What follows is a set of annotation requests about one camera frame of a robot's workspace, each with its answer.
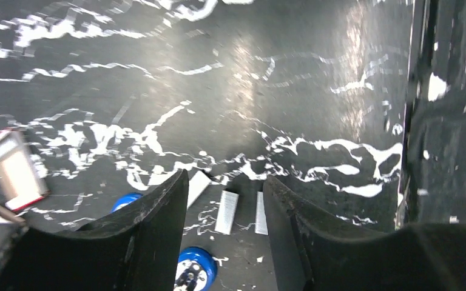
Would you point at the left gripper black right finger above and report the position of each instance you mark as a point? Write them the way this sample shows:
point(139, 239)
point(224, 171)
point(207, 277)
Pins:
point(314, 250)

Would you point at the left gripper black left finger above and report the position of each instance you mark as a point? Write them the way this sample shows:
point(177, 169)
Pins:
point(133, 248)

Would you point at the blue stapler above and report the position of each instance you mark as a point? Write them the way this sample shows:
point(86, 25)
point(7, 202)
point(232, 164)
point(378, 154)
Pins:
point(196, 270)
point(125, 200)

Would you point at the staple box tray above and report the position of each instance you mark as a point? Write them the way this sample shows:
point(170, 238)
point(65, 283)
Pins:
point(20, 182)

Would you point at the small white staple strip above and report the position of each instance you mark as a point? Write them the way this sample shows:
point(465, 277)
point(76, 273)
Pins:
point(197, 184)

